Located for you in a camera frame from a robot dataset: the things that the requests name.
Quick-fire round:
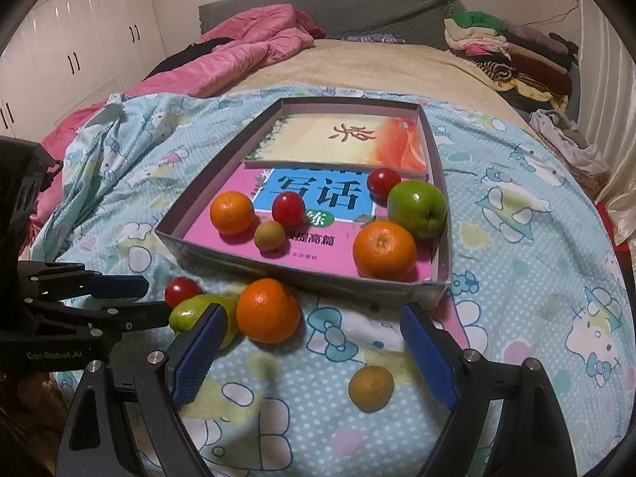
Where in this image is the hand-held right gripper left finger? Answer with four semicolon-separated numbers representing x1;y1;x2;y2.
56;302;228;477

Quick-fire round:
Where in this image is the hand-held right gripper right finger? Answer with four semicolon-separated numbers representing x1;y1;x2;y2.
400;302;580;477

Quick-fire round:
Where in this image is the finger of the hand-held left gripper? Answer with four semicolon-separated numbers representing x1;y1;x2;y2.
30;301;172;342
19;261;150;303

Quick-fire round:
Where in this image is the small brown fruit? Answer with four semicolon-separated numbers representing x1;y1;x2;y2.
254;222;287;252
348;365;395;412

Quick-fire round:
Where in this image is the large orange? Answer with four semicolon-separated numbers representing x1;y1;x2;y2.
236;278;301;345

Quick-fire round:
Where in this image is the grey cardboard box tray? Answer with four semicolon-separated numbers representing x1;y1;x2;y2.
155;97;452;309

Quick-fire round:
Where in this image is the small orange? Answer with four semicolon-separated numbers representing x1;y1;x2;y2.
209;190;256;236

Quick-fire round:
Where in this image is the large green apple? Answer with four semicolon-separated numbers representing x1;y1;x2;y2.
388;180;448;239

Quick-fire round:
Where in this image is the small red cherry tomato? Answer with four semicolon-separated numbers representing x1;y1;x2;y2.
271;192;306;228

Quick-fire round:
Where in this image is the blue cat print blanket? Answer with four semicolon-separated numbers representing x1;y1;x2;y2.
30;84;634;477

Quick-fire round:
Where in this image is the pink book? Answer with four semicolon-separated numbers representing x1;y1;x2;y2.
185;166;440;281

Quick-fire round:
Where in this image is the white wardrobe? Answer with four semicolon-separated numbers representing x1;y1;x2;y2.
0;0;167;140

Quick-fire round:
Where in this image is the black cloth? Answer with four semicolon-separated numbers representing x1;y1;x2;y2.
144;37;234;79

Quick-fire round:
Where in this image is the yellow and orange book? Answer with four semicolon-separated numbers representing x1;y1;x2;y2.
242;113;430;180

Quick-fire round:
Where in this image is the red object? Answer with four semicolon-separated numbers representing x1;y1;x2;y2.
599;199;636;246

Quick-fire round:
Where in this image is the pink quilt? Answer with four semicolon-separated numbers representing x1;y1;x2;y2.
30;3;326;219

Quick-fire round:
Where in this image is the white crumpled cloth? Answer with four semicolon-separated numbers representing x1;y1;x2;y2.
529;108;612;170

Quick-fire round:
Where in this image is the beige bed sheet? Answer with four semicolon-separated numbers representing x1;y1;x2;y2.
219;39;532;125

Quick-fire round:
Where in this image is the cream curtain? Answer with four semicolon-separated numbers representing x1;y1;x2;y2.
576;0;636;209

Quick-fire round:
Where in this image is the pile of folded clothes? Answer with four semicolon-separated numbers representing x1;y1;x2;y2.
444;10;580;105

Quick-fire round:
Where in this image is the dark patterned cloth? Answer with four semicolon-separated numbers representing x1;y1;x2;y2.
343;34;405;45

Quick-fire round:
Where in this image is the grey padded headboard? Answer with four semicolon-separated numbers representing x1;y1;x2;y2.
199;0;457;51

